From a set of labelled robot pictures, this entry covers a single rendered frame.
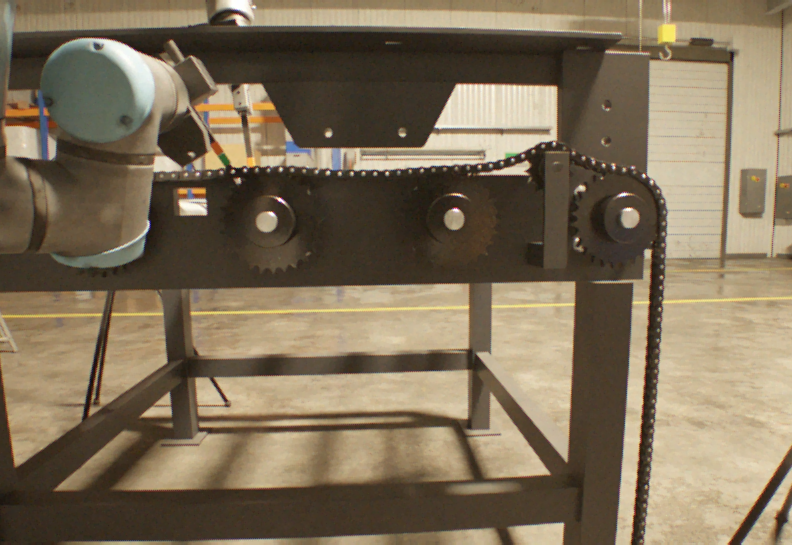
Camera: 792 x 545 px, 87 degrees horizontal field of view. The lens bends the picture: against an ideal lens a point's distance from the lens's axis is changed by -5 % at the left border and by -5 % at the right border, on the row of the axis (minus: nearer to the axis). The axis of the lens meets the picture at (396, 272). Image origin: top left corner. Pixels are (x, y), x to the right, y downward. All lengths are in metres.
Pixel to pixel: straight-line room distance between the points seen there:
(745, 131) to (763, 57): 1.79
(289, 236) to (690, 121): 11.99
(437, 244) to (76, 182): 0.50
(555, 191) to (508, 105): 9.85
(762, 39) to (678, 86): 2.52
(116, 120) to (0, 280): 0.60
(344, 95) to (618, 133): 0.50
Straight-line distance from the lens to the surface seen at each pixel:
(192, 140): 0.64
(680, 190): 12.15
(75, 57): 0.50
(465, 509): 0.96
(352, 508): 0.94
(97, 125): 0.49
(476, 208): 0.76
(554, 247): 0.77
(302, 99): 0.84
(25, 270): 1.00
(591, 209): 0.83
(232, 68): 0.89
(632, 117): 0.94
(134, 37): 0.89
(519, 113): 10.65
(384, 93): 0.83
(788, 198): 13.34
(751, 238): 13.48
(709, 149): 12.67
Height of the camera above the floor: 0.85
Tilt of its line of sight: 6 degrees down
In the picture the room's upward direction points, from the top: 1 degrees counter-clockwise
